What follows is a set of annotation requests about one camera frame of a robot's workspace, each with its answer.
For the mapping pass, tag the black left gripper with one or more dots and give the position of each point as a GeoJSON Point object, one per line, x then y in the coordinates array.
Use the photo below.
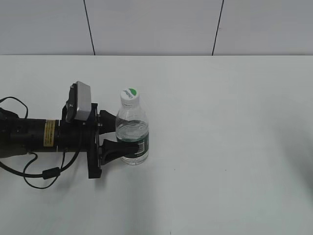
{"type": "Point", "coordinates": [83, 136]}

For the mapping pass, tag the clear plastic water bottle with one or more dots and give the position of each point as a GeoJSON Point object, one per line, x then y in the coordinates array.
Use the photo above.
{"type": "Point", "coordinates": [132, 126]}

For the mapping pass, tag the white green bottle cap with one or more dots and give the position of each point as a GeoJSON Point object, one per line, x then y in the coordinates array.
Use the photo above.
{"type": "Point", "coordinates": [129, 97]}

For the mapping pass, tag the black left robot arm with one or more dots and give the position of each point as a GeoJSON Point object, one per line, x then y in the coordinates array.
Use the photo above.
{"type": "Point", "coordinates": [20, 136]}

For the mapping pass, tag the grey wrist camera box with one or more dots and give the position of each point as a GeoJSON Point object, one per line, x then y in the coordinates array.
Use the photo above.
{"type": "Point", "coordinates": [83, 103]}

